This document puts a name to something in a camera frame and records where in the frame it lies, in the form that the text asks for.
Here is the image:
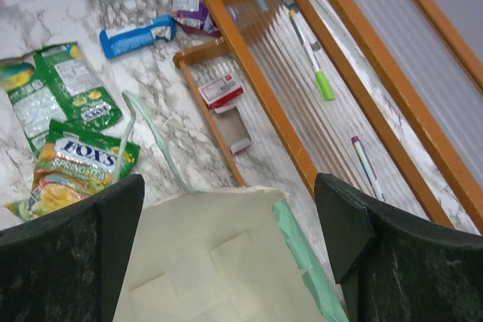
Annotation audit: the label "red white staples box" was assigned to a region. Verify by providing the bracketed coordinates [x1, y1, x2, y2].
[198, 73, 251, 155]

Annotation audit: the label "purple capped marker pen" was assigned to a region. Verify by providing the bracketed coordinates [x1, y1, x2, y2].
[351, 136, 386, 201]

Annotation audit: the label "wooden shelf rack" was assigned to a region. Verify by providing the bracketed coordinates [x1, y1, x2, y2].
[174, 0, 482, 233]

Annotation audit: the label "green beige paper bag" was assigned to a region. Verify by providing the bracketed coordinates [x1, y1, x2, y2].
[114, 179, 347, 321]

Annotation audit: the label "green capped marker pen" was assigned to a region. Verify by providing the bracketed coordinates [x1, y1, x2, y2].
[288, 8, 335, 101]

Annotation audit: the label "purple snack bag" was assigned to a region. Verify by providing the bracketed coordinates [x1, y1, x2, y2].
[171, 0, 220, 37]

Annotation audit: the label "Fox's spring tea candy bag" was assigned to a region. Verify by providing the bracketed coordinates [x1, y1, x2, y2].
[5, 120, 121, 221]

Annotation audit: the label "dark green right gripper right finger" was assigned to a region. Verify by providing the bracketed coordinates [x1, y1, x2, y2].
[314, 173, 482, 321]

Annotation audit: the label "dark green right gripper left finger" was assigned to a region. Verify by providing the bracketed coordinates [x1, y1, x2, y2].
[1, 174, 145, 321]

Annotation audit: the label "blue snack wrapper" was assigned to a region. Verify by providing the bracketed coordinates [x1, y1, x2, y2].
[99, 15, 177, 59]

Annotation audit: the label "green Fox's candy bag back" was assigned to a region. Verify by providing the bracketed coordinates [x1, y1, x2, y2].
[1, 42, 122, 155]

